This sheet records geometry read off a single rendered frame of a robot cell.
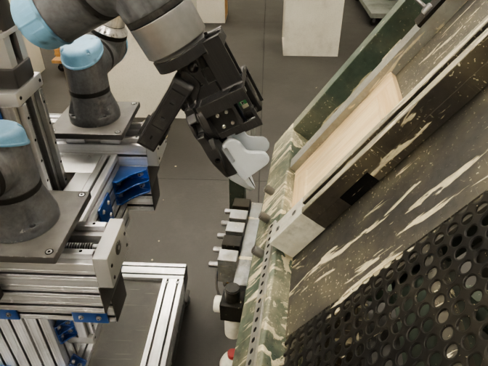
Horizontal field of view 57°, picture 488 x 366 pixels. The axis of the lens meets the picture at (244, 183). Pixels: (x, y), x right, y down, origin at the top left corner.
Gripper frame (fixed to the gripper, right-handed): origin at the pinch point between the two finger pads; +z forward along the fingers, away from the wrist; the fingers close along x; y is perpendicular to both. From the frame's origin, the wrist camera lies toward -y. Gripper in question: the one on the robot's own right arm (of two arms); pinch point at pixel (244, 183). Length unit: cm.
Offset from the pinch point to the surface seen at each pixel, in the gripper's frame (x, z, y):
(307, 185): 52, 40, -4
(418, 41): 64, 19, 36
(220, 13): 540, 79, -106
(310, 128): 90, 44, -2
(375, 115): 52, 27, 20
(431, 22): 63, 16, 40
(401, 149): 27.3, 22.7, 21.7
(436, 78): 28.6, 11.7, 31.7
